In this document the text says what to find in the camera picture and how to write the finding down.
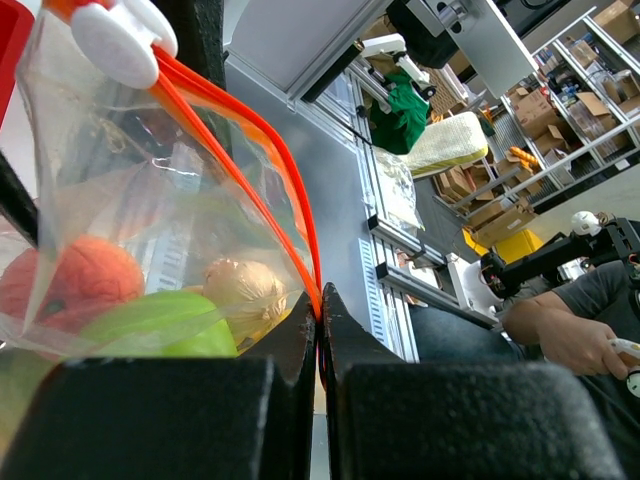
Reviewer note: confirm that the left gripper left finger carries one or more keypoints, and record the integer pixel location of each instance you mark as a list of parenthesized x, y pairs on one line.
[(176, 418)]

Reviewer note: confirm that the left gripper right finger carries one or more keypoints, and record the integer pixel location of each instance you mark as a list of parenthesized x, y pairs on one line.
[(390, 419)]

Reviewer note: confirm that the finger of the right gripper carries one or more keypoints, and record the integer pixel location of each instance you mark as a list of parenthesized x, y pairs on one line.
[(16, 204)]

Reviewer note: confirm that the pink peach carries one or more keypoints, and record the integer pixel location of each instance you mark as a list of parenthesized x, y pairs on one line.
[(92, 276)]

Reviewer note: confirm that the beige garlic bulb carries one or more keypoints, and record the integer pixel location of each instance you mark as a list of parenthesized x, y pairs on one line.
[(251, 295)]

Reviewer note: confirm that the green apple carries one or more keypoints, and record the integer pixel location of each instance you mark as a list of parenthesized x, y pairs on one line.
[(163, 324)]

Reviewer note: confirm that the clear zip top bag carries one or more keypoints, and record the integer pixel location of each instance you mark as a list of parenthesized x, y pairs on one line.
[(135, 147)]

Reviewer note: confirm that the operator forearm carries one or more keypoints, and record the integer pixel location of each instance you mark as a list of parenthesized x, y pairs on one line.
[(528, 319)]

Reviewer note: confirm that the green cloth bag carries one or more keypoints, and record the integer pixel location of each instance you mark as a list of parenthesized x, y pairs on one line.
[(399, 130)]

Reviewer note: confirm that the operator hand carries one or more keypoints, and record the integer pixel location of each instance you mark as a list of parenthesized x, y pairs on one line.
[(581, 345)]

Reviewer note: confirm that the red plastic tray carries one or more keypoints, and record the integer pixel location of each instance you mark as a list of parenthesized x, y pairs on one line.
[(16, 22)]

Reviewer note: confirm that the yellow bin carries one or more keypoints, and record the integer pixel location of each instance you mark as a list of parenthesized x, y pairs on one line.
[(511, 249)]

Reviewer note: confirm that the white handheld controller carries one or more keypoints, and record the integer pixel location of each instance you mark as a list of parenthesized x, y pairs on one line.
[(629, 353)]

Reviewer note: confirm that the white yellow cushion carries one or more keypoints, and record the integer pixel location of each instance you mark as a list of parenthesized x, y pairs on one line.
[(454, 141)]

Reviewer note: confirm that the metal storage shelf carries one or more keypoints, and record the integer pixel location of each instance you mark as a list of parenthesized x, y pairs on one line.
[(579, 114)]

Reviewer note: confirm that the slotted cable duct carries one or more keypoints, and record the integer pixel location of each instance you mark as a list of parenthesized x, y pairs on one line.
[(376, 323)]

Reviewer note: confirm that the aluminium mounting rail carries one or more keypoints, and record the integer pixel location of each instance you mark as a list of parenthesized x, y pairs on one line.
[(385, 238)]

